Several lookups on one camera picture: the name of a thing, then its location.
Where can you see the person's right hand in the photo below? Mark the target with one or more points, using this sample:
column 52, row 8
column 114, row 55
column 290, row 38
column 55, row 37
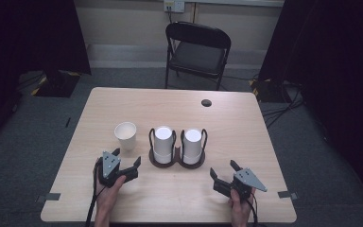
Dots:
column 241, row 206

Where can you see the stack of white paper cups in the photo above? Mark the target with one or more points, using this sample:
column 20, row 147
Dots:
column 163, row 143
column 192, row 145

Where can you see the single white paper cup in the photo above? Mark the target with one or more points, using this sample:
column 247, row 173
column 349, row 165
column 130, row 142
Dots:
column 125, row 136

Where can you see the black folding chair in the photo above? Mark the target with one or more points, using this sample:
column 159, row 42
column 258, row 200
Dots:
column 198, row 58

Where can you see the person's left hand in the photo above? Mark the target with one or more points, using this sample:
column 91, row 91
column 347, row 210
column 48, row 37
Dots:
column 107, row 194

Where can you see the white wall socket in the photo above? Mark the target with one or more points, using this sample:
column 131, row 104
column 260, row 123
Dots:
column 178, row 5

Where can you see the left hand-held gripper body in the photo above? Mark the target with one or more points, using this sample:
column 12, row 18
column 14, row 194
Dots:
column 110, row 165

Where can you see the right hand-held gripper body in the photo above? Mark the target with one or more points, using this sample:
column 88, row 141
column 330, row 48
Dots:
column 245, row 183

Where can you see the stand base with striped tape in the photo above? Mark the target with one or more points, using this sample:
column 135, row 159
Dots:
column 56, row 85
column 267, row 92

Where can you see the grey tape strip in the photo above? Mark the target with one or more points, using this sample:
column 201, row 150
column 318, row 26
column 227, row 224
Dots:
column 52, row 197
column 286, row 194

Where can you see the black curtain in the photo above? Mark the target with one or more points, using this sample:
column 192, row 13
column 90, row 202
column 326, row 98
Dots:
column 28, row 34
column 343, row 63

